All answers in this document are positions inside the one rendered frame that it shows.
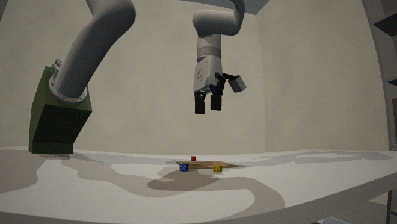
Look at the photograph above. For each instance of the yellow die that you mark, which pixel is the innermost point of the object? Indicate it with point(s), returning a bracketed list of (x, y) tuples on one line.
[(217, 168)]

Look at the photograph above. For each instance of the brown square mat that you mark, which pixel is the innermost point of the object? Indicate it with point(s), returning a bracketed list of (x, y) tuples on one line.
[(205, 164)]

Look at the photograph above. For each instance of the blue die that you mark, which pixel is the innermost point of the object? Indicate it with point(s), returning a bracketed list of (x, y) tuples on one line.
[(184, 167)]

